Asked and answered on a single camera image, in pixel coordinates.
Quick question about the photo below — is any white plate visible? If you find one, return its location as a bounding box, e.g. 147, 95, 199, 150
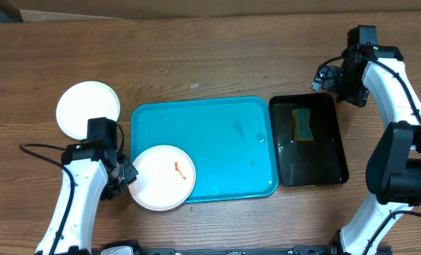
129, 145, 197, 211
56, 81, 121, 140

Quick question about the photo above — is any yellow green sponge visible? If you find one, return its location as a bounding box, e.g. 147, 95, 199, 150
291, 108, 313, 142

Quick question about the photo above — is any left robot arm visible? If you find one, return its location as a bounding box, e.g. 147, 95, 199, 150
35, 118, 138, 254

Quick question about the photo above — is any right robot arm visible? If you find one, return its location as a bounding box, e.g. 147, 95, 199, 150
311, 25, 421, 255

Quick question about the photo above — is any black water tray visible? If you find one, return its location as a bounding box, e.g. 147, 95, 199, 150
269, 93, 349, 186

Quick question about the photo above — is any blue plastic tray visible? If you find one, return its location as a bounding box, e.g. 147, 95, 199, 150
130, 96, 279, 203

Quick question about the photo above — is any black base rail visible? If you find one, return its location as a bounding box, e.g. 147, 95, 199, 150
135, 244, 391, 255

